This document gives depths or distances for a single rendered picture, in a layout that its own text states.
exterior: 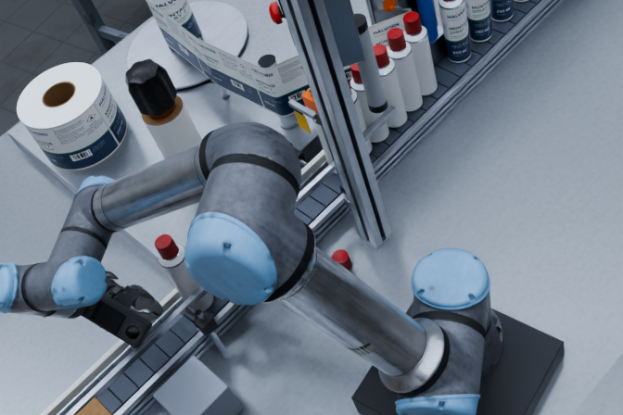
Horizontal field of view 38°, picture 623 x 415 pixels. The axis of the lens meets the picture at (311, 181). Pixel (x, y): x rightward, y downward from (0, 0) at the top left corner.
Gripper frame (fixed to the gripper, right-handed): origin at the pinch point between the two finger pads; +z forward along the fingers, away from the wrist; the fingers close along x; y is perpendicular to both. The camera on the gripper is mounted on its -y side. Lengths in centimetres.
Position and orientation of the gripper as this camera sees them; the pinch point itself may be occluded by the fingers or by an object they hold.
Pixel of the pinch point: (158, 313)
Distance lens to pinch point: 167.9
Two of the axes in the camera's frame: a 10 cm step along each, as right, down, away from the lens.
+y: -6.9, -4.4, 5.8
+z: 5.5, 2.1, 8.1
